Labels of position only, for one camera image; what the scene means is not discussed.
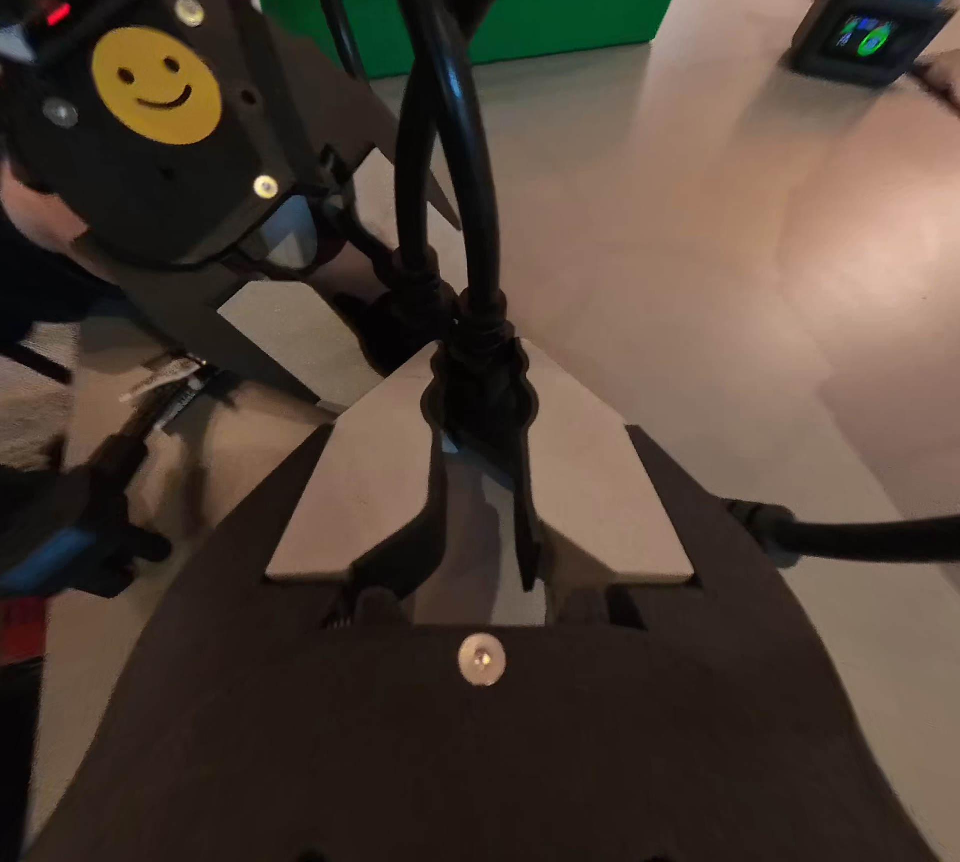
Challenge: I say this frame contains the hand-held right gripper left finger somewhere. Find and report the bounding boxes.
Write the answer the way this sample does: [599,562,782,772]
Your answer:
[264,342,447,604]

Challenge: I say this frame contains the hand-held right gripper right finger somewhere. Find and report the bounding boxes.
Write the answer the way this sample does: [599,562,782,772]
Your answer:
[516,337,696,592]

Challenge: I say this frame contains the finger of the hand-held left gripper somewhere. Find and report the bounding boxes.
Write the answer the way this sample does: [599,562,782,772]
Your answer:
[217,281,384,413]
[322,146,464,271]

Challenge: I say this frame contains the braided power strip cable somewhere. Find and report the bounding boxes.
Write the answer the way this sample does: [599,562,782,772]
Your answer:
[0,356,222,602]

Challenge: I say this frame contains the person's left forearm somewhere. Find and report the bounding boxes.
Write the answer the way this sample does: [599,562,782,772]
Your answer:
[0,232,125,372]

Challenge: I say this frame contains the person's left hand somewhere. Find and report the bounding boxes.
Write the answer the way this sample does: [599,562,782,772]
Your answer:
[0,153,95,282]

